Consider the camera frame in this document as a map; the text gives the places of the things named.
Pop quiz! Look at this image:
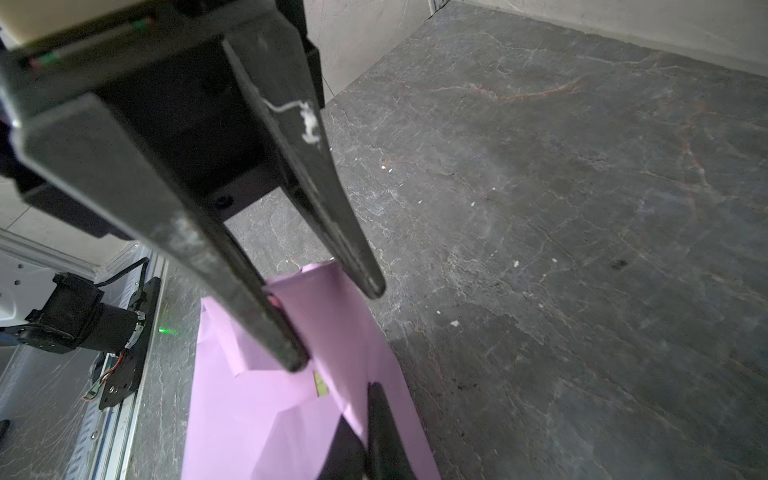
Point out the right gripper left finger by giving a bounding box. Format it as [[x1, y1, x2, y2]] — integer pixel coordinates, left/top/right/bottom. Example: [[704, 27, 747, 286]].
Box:
[[317, 417, 367, 480]]

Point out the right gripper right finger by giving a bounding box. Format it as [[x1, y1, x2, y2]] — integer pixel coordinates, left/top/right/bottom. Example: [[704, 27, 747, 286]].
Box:
[[366, 382, 416, 480]]

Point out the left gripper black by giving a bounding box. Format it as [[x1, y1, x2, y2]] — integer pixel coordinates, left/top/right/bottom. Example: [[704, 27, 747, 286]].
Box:
[[1, 1, 386, 372]]

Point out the pink wrapping paper sheet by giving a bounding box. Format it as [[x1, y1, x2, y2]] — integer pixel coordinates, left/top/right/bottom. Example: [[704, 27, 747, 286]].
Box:
[[182, 261, 439, 479]]

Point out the green gift box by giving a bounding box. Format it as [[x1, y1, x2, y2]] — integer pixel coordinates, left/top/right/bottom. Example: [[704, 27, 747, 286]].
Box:
[[313, 370, 329, 397]]

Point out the aluminium rail base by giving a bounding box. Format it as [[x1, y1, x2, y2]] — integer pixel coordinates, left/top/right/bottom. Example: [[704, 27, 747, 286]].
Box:
[[1, 235, 164, 479]]

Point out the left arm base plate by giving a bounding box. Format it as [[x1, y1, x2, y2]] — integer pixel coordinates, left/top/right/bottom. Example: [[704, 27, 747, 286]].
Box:
[[98, 277, 162, 410]]

